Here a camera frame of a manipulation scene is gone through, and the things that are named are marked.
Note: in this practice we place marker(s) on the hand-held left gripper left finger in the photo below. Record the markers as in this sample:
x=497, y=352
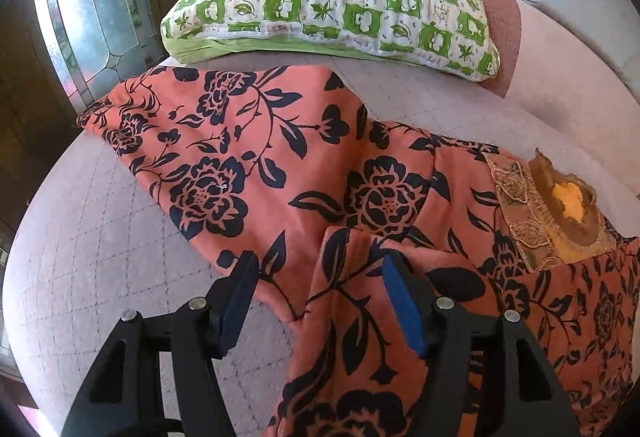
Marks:
x=235, y=312

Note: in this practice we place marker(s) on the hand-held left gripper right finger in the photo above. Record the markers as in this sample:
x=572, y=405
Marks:
x=402, y=307

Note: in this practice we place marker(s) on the orange floral garment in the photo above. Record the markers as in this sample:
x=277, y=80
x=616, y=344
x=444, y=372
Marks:
x=225, y=167

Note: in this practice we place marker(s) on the pink pillow with brown ends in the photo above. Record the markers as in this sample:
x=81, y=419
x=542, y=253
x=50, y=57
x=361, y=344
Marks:
x=500, y=37

